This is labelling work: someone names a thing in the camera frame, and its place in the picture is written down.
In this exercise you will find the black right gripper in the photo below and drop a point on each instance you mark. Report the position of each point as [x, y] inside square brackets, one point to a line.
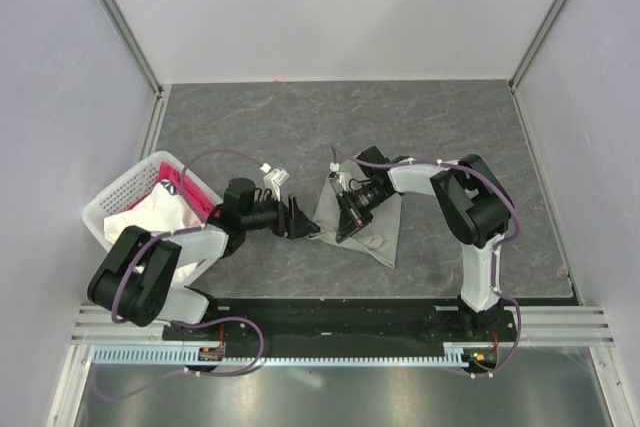
[352, 218]

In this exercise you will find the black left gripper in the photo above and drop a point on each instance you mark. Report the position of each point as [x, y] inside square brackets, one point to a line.
[298, 224]

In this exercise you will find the grey-green cloth napkin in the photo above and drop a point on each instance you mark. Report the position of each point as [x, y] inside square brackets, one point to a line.
[379, 239]

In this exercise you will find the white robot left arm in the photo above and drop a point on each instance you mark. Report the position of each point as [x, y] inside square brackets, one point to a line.
[134, 280]

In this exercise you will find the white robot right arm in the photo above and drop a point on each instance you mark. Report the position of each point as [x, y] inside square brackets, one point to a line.
[475, 207]

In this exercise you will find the white plastic laundry basket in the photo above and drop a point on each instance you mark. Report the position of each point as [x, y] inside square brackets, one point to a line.
[134, 184]

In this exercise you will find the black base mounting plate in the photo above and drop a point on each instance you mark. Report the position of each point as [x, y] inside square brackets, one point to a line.
[429, 320]

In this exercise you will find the pink cloth in basket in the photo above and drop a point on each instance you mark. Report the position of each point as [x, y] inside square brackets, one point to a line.
[175, 197]

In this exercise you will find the white folded garment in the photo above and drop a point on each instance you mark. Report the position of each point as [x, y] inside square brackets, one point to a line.
[115, 224]

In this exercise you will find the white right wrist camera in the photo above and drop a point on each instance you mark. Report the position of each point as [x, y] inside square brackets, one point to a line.
[338, 179]

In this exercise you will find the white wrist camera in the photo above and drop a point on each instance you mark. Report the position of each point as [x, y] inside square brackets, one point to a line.
[274, 179]
[338, 179]

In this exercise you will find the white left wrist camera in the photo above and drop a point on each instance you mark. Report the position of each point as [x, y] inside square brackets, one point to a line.
[274, 179]

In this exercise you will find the grey slotted cable duct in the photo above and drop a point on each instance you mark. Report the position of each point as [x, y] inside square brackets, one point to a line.
[447, 356]

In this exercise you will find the aluminium frame rail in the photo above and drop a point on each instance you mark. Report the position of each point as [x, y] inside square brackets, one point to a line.
[543, 326]

